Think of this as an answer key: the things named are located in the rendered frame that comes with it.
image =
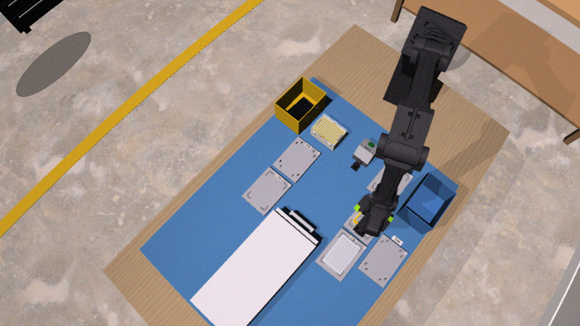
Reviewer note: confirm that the blue bin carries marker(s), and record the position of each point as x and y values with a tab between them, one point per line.
423	210

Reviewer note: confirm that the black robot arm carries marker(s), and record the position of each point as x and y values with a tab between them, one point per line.
399	152

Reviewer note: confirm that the white label plate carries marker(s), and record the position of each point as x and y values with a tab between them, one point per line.
398	241

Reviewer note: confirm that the blue bench mat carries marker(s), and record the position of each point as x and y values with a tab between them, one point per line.
191	246

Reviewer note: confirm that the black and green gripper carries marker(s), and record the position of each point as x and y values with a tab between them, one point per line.
363	203

